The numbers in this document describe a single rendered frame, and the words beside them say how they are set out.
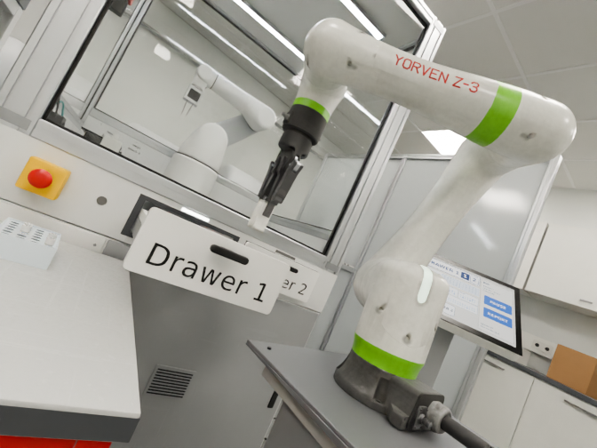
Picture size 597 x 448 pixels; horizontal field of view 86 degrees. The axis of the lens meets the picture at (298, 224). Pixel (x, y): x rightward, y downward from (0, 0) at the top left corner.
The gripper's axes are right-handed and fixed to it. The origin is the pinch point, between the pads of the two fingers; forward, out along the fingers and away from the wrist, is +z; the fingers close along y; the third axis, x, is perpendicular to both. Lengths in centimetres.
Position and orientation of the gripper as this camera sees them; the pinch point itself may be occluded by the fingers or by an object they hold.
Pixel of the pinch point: (261, 215)
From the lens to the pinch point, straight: 73.5
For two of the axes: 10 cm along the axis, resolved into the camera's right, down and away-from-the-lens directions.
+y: 4.8, 1.5, -8.7
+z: -4.2, 9.0, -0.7
